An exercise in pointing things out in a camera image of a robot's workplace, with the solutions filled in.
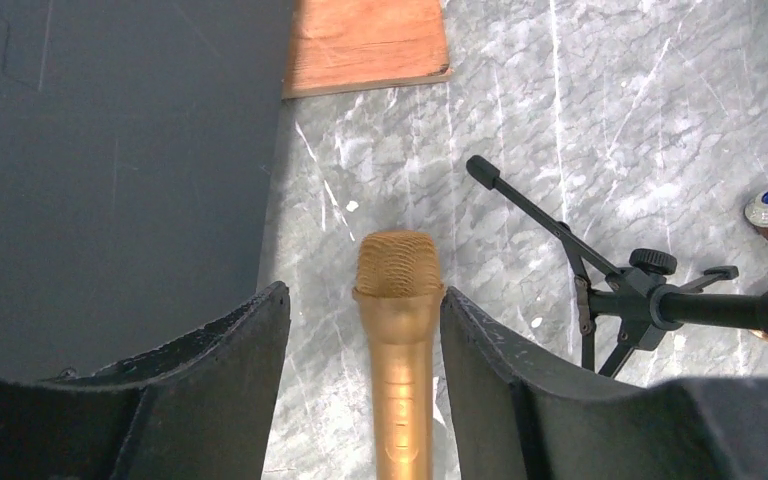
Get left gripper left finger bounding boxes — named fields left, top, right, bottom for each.
left=0, top=282, right=291, bottom=479

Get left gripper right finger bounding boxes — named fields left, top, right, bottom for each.
left=440, top=288, right=768, bottom=479

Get black tripod shock mount stand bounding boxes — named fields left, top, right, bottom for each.
left=466, top=155, right=768, bottom=378

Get gold microphone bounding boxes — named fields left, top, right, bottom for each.
left=352, top=230, right=444, bottom=479

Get wooden board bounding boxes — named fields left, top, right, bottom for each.
left=283, top=0, right=452, bottom=99

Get blue network switch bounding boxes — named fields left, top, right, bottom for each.
left=0, top=1, right=294, bottom=380

